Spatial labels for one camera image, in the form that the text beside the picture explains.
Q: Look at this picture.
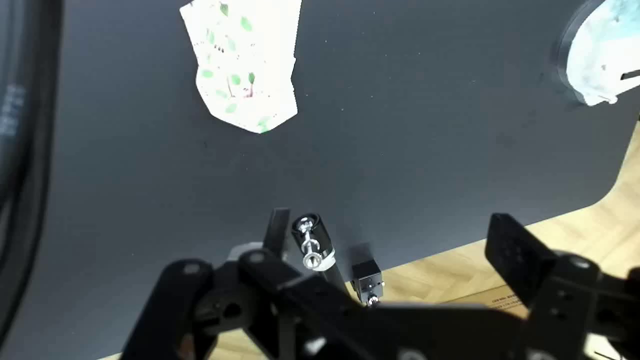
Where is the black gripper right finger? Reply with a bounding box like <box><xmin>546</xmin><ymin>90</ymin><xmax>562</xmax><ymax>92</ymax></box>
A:
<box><xmin>485</xmin><ymin>212</ymin><xmax>640</xmax><ymax>360</ymax></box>

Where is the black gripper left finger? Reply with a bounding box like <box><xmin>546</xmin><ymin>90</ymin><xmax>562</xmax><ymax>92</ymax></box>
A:
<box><xmin>118</xmin><ymin>248</ymin><xmax>403</xmax><ymax>360</ymax></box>

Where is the white cloth with green leaves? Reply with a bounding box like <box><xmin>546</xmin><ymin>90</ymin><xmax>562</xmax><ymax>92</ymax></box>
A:
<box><xmin>179</xmin><ymin>0</ymin><xmax>305</xmax><ymax>137</ymax></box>

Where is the small black metal clamp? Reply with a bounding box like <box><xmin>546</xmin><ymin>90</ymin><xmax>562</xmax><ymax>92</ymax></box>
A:
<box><xmin>348</xmin><ymin>244</ymin><xmax>386</xmax><ymax>308</ymax></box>

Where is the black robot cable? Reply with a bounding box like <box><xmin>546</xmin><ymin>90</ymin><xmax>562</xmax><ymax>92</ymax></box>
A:
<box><xmin>0</xmin><ymin>0</ymin><xmax>67</xmax><ymax>346</ymax></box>

